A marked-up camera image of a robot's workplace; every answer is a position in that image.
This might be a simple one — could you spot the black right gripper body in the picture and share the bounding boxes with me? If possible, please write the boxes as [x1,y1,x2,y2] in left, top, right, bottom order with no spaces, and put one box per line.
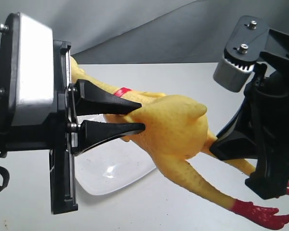
[213,15,289,92]

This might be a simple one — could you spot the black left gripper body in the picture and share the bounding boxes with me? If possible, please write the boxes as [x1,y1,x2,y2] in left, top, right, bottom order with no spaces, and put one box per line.
[0,13,78,214]

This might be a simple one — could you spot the yellow rubber chicken toy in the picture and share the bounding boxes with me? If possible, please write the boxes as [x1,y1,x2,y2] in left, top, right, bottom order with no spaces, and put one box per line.
[71,59,289,230]

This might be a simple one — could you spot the white square plate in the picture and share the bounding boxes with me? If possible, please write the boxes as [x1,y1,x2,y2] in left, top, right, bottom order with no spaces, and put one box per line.
[74,114,157,196]

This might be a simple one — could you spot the grey backdrop cloth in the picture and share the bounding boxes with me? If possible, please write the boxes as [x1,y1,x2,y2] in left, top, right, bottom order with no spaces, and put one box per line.
[0,0,289,64]

